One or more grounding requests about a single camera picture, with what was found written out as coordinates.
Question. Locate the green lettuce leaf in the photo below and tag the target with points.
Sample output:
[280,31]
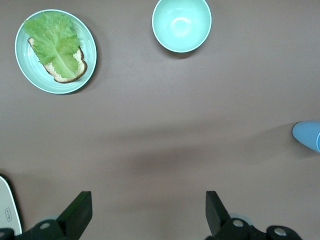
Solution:
[53,42]

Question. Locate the mint green bowl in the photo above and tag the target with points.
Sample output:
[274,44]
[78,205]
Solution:
[181,25]

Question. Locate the blue plastic cup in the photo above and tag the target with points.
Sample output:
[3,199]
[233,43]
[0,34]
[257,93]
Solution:
[306,135]

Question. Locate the toasted bread slice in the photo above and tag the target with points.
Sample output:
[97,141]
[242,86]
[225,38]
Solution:
[80,67]

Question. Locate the cream white rounded appliance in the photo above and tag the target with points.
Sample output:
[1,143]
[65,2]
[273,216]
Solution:
[7,200]

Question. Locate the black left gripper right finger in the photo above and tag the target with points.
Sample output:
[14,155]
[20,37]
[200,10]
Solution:
[220,228]

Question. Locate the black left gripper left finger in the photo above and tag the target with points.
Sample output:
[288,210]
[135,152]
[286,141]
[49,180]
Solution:
[75,220]

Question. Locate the mint green plate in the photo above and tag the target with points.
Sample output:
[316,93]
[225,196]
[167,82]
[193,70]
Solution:
[27,70]

